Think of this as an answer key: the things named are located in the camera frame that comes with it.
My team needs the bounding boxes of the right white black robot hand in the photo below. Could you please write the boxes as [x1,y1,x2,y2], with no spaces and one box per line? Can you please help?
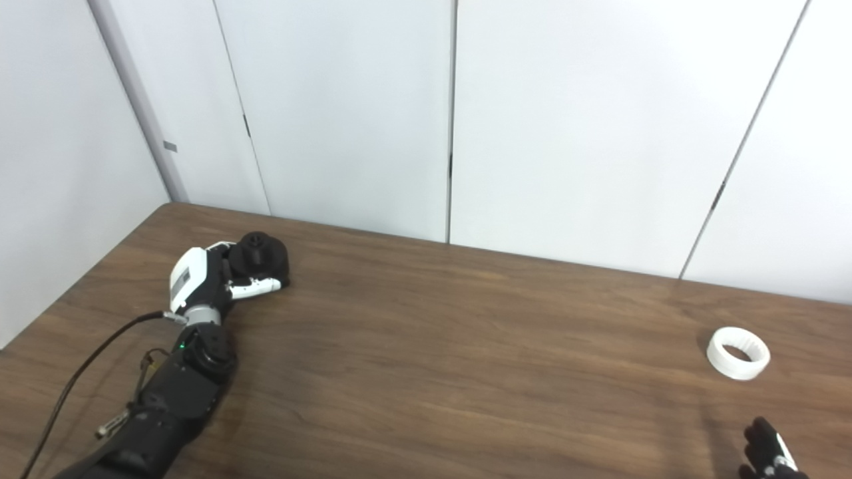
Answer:
[739,416,809,479]

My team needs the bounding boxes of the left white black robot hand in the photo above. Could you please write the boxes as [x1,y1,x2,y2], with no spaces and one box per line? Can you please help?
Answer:
[169,241,284,317]

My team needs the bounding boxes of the round black stepped part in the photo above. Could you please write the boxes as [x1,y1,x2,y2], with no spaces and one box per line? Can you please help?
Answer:
[228,231,291,287]

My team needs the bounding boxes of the white toothed plastic ring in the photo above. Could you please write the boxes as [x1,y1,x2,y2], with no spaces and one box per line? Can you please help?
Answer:
[706,327,771,381]

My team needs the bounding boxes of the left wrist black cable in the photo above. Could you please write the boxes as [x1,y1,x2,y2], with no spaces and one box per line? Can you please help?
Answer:
[20,311,188,479]

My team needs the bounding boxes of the grey wall corner post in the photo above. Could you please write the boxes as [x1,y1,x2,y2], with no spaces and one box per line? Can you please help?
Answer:
[87,0,190,204]

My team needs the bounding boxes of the left arm thin wires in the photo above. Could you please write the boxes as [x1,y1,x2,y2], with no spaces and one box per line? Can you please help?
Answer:
[95,347,170,440]

